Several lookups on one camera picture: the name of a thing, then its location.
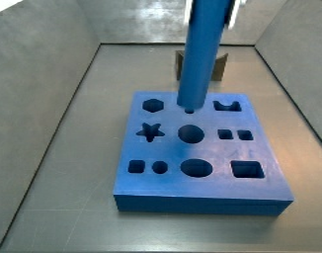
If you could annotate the blue shape sorter block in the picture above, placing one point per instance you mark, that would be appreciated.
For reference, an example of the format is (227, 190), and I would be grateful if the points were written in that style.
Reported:
(198, 163)

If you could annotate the dark curved cradle stand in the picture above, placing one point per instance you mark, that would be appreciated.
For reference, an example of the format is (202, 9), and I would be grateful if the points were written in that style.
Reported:
(218, 71)

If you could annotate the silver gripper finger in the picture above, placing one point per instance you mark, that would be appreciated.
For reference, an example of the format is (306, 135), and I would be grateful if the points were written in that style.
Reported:
(237, 4)
(187, 11)

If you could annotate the blue cylinder peg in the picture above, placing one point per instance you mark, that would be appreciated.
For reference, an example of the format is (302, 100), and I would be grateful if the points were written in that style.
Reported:
(206, 24)

